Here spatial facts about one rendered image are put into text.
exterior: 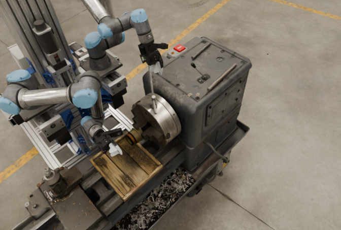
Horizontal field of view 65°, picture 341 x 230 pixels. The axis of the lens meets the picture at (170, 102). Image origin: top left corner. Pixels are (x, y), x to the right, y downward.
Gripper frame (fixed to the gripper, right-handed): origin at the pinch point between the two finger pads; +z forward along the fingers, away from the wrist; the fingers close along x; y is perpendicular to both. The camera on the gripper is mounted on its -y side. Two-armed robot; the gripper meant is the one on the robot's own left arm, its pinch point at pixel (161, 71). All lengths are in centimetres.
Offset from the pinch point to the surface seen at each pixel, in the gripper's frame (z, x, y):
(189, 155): 64, 3, 1
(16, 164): 91, -162, 98
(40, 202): 41, -25, 88
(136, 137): 27.8, -1.7, 28.2
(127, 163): 48, -12, 37
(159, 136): 29.8, 7.6, 19.4
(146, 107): 14.4, -0.8, 15.7
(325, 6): 119, -81, -395
